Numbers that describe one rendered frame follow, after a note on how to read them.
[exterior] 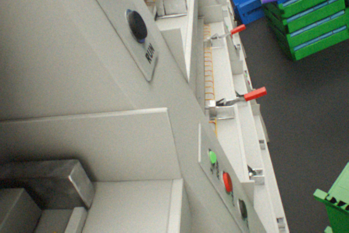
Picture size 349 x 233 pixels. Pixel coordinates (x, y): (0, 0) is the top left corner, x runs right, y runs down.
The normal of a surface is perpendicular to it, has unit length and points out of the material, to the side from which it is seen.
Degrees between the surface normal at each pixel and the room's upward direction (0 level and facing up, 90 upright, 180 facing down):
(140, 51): 90
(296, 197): 0
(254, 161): 17
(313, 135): 0
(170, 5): 90
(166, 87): 90
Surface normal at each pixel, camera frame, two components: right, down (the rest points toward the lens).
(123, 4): 0.90, -0.30
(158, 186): -0.16, -0.79
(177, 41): -0.07, 0.61
